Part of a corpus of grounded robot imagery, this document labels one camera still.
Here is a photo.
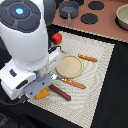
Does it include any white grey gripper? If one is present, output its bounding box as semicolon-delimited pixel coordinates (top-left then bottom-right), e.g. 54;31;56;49
0;46;61;103

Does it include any yellow toy pastry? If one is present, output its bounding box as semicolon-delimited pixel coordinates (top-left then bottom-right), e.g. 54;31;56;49
36;88;49;100

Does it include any brown toy sausage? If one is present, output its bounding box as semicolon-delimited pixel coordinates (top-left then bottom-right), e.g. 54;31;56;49
49;84;71;101

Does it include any red toy pepper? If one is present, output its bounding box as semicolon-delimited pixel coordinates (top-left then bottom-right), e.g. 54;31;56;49
51;33;62;44

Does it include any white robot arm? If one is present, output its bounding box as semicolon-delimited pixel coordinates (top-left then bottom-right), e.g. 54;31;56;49
0;0;61;103

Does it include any beige woven placemat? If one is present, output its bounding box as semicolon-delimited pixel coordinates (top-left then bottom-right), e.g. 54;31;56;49
29;31;114;128

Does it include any round beige plate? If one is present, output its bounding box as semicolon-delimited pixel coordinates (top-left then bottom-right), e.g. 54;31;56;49
56;55;83;78

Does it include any small grey saucepan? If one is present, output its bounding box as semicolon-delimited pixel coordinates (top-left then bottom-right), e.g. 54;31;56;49
59;1;79;22

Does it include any pink toy stove board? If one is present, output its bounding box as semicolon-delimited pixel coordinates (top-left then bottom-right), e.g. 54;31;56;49
53;0;128;43

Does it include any cream bowl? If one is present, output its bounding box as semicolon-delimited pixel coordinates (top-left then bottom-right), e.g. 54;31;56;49
116;4;128;30

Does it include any fork with orange handle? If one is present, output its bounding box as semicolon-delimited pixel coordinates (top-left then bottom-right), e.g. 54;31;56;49
50;74;86;89

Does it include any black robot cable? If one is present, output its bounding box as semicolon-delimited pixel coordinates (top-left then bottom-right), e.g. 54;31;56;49
0;96;24;108

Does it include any knife with orange handle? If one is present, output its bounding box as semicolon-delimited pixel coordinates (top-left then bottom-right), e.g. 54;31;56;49
78;54;98;62

